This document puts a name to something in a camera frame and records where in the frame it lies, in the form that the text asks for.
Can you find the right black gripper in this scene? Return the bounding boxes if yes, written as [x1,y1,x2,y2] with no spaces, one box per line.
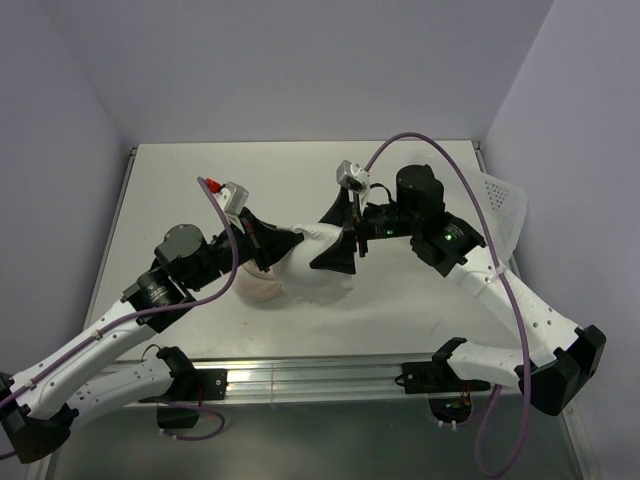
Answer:
[309,185,419,274]

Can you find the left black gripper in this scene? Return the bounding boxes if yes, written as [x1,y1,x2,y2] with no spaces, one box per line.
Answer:
[187,206,303,290]

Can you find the white mesh laundry bag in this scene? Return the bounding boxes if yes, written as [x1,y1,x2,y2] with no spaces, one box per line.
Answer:
[233,262,284,304]

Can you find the white garment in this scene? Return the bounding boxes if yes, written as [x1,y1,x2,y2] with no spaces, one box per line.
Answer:
[273,223,353,306]

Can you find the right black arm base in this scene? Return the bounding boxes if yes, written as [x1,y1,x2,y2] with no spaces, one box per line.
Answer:
[394,337,491,430]

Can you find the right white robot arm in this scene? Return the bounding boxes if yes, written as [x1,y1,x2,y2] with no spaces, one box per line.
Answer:
[310,161,606,416]

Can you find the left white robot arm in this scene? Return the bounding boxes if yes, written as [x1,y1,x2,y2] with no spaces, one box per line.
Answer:
[1,210,303,464]

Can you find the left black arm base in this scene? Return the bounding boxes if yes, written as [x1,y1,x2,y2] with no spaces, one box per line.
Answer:
[156,368,228,441]

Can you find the clear plastic perforated basket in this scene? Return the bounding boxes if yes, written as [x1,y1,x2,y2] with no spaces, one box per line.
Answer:
[460,166,528,263]

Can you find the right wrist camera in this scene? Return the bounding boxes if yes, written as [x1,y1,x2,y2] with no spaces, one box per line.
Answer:
[336,160,371,206]

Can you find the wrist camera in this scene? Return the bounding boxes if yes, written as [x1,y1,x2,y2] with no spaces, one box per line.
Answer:
[336,160,371,206]
[205,178,249,227]

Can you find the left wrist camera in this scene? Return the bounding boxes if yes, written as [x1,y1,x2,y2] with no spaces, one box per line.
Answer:
[205,178,249,227]

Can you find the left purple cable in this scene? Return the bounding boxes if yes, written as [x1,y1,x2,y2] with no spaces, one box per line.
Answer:
[0,175,239,459]

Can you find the aluminium rail frame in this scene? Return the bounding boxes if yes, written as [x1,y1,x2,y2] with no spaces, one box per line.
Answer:
[29,142,601,480]

